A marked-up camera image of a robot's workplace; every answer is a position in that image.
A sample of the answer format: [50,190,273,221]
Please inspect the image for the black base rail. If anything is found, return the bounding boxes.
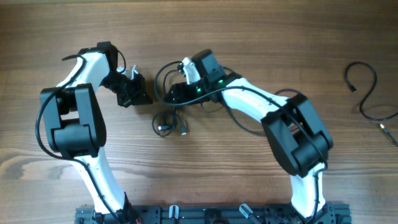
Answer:
[73,203,353,224]

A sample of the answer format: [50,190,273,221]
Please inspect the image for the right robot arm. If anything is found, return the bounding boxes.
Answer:
[163,49,333,223]

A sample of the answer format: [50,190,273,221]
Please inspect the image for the separated black usb cable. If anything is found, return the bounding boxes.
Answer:
[344,61,398,147]

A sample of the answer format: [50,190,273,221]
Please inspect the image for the black cable bundle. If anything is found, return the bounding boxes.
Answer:
[151,65,304,138]

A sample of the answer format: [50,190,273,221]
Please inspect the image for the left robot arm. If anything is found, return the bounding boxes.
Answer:
[35,42,153,223]

